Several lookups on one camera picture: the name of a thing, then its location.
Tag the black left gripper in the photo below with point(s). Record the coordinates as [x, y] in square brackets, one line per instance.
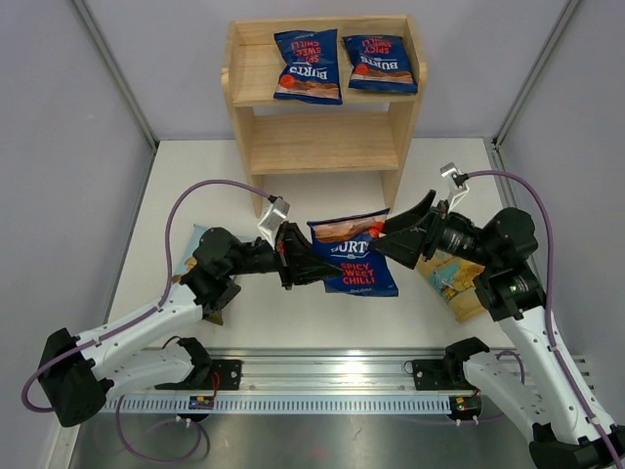
[301, 266]

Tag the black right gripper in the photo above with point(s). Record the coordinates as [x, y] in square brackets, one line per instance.
[411, 236]

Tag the blue Burts chips bag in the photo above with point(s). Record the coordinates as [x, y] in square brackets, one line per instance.
[311, 69]
[380, 64]
[344, 242]

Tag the light blue cassava chips bag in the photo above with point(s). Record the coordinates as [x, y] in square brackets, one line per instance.
[187, 262]

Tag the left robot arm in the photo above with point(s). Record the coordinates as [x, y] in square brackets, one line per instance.
[80, 373]

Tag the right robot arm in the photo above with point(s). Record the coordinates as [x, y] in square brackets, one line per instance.
[562, 421]

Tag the tan kettle chips bag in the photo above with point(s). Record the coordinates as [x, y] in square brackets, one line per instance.
[452, 279]

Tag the wooden two-tier shelf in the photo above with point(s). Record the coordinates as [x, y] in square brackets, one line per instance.
[368, 132]

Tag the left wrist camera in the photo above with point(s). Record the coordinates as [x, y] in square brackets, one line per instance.
[275, 213]

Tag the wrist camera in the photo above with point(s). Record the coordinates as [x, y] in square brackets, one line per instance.
[457, 183]
[275, 213]

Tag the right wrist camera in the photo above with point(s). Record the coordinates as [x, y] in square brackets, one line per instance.
[457, 183]

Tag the aluminium mounting rail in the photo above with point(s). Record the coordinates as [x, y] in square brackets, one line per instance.
[310, 371]

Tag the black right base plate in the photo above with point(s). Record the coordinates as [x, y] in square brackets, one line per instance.
[439, 375]

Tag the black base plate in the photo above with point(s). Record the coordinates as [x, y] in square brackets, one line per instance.
[439, 375]
[225, 374]

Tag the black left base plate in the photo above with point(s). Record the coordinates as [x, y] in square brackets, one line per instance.
[225, 374]

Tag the white slotted cable duct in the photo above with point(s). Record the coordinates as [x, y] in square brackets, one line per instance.
[289, 405]

